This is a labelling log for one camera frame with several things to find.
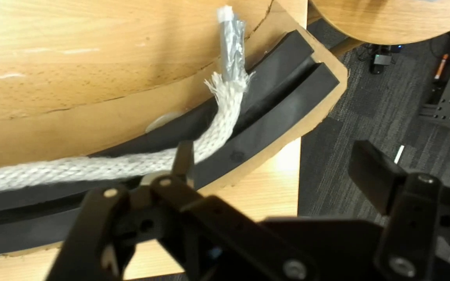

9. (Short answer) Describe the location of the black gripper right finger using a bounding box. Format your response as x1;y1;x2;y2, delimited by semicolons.
347;139;446;281

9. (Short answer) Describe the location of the black curved foam strip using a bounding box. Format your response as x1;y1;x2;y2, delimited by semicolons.
0;30;341;259

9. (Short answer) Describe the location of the white braided rope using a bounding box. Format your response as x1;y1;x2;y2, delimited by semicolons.
0;5;255;200

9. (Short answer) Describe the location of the orange handled clamp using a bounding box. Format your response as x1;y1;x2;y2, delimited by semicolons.
433;51;450;83

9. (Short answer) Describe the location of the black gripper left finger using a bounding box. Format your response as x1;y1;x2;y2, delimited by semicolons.
44;139;316;281

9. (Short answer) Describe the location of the round wooden stool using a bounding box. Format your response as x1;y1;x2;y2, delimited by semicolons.
308;0;450;47

